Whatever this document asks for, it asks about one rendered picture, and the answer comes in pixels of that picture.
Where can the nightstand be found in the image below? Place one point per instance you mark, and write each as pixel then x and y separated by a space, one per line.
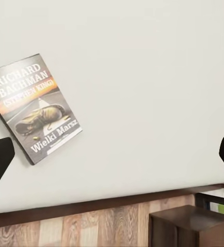
pixel 186 226

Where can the hardback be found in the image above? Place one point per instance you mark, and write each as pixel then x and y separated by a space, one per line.
pixel 33 109

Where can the bed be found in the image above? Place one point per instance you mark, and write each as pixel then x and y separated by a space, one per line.
pixel 145 81

